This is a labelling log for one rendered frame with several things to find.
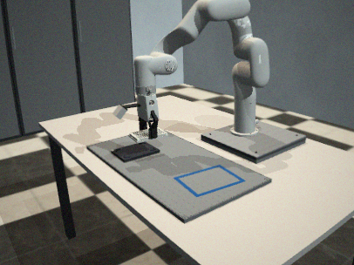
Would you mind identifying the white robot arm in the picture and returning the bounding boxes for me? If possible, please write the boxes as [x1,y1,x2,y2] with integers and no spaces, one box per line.
[134,0,269,137]

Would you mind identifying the blue tape outline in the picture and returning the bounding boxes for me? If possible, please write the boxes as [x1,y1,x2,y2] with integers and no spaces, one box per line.
[174,165,245,197]

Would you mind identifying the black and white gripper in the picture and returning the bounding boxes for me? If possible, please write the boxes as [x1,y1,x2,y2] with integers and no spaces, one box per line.
[136,93,159,139]

